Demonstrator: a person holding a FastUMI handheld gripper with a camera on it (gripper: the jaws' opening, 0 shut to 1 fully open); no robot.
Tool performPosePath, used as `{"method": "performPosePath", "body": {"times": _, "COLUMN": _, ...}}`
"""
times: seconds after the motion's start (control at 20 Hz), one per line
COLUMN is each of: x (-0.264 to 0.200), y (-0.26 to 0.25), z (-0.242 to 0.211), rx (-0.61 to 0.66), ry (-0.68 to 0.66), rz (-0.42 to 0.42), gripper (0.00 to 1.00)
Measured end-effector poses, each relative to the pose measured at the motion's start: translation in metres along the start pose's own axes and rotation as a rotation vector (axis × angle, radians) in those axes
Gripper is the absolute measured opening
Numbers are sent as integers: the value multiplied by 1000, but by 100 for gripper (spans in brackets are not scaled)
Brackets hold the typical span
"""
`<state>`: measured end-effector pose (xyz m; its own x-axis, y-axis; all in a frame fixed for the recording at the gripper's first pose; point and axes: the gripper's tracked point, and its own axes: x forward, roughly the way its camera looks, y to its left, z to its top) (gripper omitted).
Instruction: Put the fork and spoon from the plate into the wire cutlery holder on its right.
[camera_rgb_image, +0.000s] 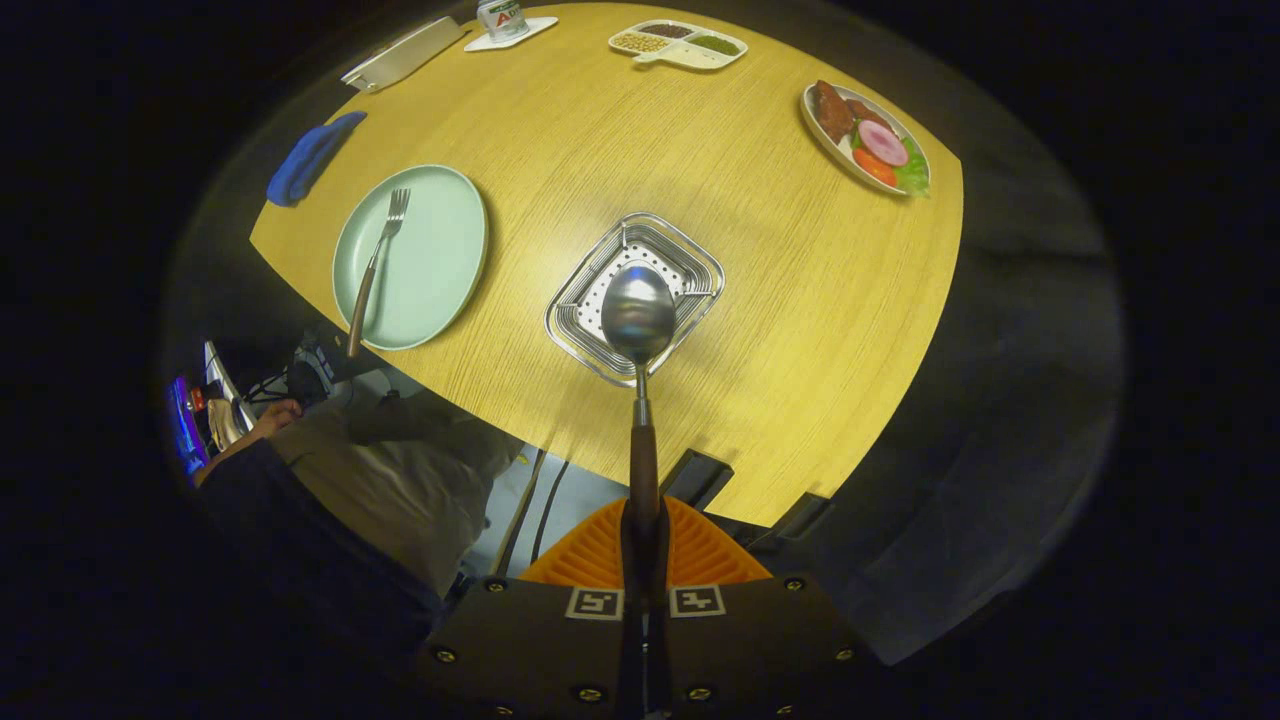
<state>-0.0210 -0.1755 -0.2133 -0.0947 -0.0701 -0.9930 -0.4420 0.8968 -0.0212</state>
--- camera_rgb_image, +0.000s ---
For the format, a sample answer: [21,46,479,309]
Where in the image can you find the metal wire basket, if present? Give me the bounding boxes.
[544,211,726,389]

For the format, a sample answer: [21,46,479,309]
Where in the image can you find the blue cloth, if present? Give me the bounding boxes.
[266,110,369,208]

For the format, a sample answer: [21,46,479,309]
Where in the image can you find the black table bracket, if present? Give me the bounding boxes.
[660,449,734,511]
[745,492,831,546]

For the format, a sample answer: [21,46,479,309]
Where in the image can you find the white square coaster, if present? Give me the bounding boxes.
[463,15,560,53]

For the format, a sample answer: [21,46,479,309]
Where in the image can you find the wooden handle spoon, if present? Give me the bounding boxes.
[601,264,677,526]

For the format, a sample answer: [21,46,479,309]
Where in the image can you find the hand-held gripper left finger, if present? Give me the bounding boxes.
[415,497,646,720]

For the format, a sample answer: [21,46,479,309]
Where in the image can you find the pink ham slice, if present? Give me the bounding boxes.
[858,119,910,168]

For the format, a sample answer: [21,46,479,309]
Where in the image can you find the red tomato slice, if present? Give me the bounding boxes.
[853,147,899,188]

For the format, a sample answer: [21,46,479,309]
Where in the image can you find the pale floor cable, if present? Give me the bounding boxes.
[497,448,549,576]

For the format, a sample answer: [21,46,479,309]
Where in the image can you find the white divided grain dish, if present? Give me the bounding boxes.
[608,19,749,72]

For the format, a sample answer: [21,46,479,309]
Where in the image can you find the glowing screen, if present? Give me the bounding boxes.
[168,375,211,481]

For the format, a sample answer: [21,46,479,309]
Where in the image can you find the white oval food plate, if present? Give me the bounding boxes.
[800,79,932,198]

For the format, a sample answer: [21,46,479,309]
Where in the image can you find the pale green plate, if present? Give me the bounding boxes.
[332,164,490,352]

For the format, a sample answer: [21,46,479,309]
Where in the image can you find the white toaster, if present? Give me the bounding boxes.
[340,15,471,94]

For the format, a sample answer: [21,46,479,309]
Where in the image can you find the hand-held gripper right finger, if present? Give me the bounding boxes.
[645,497,881,720]

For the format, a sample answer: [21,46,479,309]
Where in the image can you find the wooden handle fork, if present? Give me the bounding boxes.
[346,188,412,359]

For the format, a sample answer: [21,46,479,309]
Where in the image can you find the green lettuce leaf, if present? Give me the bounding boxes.
[893,135,931,198]

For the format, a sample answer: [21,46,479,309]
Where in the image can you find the black floor cable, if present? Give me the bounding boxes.
[530,460,571,566]

